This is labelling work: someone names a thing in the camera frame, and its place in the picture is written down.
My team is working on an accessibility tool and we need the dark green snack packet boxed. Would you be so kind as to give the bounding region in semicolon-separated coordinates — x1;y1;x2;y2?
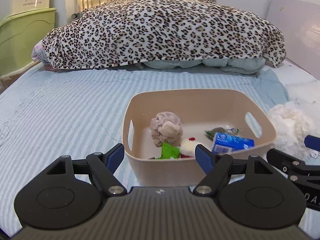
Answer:
204;127;240;141

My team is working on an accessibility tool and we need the green wet wipe packet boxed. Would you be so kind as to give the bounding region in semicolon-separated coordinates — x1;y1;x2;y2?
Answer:
157;143;180;159

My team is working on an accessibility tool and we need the white fluffy plush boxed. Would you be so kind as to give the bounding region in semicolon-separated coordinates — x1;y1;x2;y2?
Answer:
267;101;319;161

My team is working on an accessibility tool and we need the white plush toy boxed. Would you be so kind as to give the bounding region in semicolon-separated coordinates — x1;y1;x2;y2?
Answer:
179;138;201;158

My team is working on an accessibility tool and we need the rolled beige towel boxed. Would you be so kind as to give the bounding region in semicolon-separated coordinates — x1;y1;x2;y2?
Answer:
150;112;183;146

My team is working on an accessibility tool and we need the blue striped bed sheet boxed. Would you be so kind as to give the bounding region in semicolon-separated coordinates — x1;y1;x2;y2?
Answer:
0;63;320;237

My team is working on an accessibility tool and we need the light green quilt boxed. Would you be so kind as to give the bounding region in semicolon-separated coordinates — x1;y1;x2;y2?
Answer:
144;57;265;75

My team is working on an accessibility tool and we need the green storage box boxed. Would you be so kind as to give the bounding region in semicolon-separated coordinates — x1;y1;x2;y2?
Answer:
1;8;56;76

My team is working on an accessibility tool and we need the leopard print blanket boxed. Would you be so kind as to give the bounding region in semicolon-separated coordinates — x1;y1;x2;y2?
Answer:
41;0;286;69

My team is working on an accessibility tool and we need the pink headboard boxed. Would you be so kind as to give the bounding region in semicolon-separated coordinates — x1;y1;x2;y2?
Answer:
267;0;319;79

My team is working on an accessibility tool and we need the blue tissue pack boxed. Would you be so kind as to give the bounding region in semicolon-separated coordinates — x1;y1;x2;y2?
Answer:
212;133;255;154

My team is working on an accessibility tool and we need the beige plastic storage basket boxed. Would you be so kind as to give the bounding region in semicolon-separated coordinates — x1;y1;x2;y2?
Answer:
122;89;277;186

